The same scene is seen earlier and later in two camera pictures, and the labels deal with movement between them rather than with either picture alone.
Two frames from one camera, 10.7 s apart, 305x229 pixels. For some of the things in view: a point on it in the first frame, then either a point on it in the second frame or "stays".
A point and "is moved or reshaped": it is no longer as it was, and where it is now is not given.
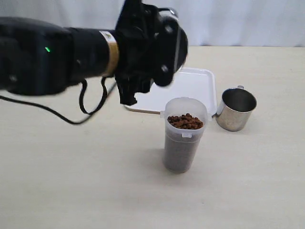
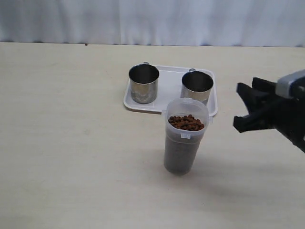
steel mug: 237,105 to 197,85
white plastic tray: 191,82 stays
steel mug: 166,12 is moved or reshaped
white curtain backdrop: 250,23 stays
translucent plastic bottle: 185,119 stays
